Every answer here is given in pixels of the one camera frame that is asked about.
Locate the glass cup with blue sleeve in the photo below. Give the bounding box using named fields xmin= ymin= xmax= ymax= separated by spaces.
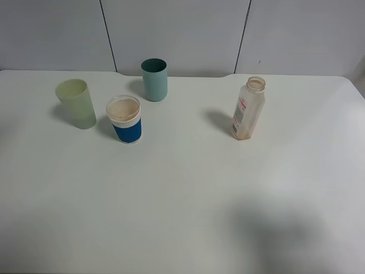
xmin=106 ymin=95 xmax=142 ymax=144

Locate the clear plastic drink bottle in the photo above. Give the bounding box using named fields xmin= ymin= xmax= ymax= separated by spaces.
xmin=230 ymin=76 xmax=266 ymax=140

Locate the teal plastic cup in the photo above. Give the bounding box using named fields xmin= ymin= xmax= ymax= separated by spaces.
xmin=141 ymin=58 xmax=168 ymax=102

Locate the pale green plastic cup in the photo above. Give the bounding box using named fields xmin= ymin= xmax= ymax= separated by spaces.
xmin=55 ymin=79 xmax=96 ymax=130

